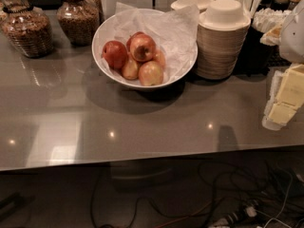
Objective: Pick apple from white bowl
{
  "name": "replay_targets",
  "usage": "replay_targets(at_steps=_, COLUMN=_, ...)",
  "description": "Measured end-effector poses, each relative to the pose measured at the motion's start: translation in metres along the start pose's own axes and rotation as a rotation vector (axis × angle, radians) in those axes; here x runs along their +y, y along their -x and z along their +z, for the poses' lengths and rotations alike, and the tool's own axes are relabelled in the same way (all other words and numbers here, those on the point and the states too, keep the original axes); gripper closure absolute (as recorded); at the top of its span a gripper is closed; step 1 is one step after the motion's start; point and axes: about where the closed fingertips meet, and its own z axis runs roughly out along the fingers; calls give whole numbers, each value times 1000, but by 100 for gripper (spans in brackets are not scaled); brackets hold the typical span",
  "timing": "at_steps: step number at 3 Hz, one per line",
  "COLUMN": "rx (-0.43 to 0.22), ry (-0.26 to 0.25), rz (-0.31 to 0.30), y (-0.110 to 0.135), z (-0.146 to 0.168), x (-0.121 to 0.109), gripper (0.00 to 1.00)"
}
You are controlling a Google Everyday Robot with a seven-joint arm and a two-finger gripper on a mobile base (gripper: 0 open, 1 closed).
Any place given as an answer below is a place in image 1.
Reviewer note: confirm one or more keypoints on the left glass cereal jar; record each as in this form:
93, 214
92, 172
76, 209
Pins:
27, 28

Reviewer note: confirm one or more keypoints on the middle yellow apple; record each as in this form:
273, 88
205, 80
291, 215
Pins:
130, 70

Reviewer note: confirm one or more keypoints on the dark bottle with cap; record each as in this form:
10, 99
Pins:
279, 4

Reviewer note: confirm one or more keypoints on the front yellow red apple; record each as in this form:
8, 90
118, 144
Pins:
151, 74

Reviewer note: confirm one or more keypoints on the right partly hidden apple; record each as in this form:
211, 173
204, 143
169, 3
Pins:
160, 58

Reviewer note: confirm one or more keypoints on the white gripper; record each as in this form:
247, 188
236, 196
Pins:
294, 38

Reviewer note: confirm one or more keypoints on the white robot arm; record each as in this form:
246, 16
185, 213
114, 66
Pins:
291, 46

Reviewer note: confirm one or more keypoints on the front stack of paper bowls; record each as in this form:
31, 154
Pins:
222, 30

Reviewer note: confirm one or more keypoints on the white ceramic bowl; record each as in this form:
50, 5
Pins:
104, 35

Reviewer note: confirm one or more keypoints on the left red apple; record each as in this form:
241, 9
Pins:
115, 54

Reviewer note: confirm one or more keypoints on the back dark red apple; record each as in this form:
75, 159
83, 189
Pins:
128, 43

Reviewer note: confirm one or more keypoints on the black condiment organizer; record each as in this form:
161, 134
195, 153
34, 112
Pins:
256, 58

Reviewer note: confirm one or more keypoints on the middle glass cereal jar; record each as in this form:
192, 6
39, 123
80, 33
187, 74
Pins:
79, 20

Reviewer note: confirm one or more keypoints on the power strip on floor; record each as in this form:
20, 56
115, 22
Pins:
235, 217

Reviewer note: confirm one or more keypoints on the glass cereal jar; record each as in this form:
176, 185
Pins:
27, 28
79, 20

